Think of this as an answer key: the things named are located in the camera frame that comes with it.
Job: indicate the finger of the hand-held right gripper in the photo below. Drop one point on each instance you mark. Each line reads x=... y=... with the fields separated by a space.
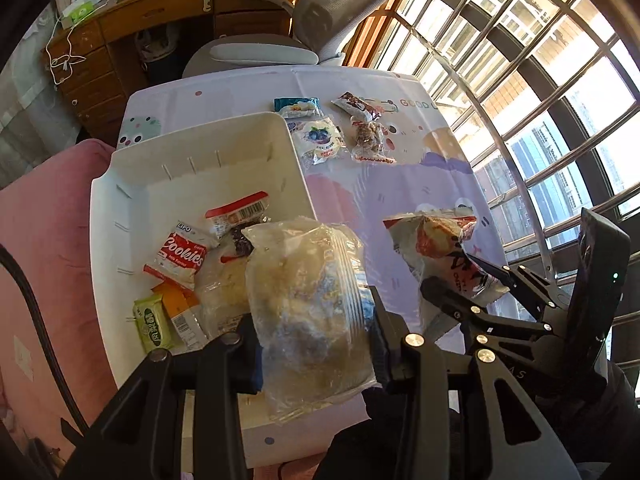
x=450 y=301
x=500 y=275

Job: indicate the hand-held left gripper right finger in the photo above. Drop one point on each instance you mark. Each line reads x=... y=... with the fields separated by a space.
x=382 y=345

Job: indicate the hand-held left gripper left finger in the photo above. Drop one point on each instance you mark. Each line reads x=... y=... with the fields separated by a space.
x=235 y=355

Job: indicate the large white red snack bag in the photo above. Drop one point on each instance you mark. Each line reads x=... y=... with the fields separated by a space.
x=435 y=240

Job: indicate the bread roll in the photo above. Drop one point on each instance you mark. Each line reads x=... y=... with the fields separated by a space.
x=225 y=280

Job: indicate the clear bag of rice crackers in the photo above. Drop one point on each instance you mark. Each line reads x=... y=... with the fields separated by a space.
x=310 y=310

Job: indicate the yellow orange snack packet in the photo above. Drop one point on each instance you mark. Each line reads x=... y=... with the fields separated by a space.
x=172 y=302

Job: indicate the small green packet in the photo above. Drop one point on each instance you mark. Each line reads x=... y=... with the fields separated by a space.
x=152 y=322

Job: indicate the red white cookies packet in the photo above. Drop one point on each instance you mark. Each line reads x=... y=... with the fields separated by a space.
x=182 y=255

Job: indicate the red chocolate cake packet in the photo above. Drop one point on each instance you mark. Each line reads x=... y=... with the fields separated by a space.
x=237 y=212

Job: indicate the clear nut candy packet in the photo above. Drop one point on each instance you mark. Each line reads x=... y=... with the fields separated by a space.
x=371 y=141

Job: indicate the white plastic bin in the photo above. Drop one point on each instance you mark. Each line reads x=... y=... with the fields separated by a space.
x=200 y=160

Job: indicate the white blueberry packet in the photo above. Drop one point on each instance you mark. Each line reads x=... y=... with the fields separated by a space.
x=317 y=140

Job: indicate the small brown red packet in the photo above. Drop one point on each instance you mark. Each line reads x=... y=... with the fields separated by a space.
x=357 y=105

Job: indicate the small teal packet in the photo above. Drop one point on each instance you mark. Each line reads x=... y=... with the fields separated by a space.
x=297 y=106

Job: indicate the person's right forearm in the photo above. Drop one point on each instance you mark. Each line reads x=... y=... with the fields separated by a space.
x=615 y=410

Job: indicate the cartoon printed tablecloth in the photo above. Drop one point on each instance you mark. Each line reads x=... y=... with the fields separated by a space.
x=360 y=195

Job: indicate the metal window grille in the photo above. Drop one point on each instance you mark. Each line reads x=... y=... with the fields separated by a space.
x=525 y=85

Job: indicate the white lace furniture cover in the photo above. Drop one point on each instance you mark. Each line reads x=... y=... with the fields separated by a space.
x=30 y=110

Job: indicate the white plastic bag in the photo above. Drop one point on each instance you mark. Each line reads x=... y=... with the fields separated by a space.
x=155 y=45

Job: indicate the grey office chair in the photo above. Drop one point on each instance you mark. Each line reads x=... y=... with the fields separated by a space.
x=325 y=5

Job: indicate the white drawer lock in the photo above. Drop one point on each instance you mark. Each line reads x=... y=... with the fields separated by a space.
x=206 y=2

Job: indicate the wooden desk with drawers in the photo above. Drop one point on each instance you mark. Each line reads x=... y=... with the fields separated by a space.
x=130 y=15

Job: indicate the green tissue box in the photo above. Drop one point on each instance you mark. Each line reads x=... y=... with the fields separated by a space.
x=77 y=12

